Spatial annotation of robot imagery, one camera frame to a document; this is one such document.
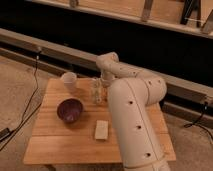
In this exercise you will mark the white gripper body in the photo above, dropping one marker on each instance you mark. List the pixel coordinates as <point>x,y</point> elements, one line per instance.
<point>107,80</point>

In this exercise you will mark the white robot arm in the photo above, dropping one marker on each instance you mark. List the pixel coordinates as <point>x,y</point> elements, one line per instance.
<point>129,91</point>

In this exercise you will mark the white ceramic cup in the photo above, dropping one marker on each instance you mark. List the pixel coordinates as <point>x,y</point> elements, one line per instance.
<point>69,80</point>

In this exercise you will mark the clear glass bottle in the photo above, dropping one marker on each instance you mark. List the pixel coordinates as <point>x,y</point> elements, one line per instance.
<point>96,91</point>

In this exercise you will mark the white sponge block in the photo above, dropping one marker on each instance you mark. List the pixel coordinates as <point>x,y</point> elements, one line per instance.
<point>101,130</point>

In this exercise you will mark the purple bowl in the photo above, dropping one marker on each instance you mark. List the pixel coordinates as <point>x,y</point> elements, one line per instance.
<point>70,110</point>

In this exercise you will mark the wooden table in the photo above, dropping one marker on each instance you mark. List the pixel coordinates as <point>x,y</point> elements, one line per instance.
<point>55,142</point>

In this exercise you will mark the black floor device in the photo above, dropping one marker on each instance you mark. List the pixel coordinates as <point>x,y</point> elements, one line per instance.
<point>4,133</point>

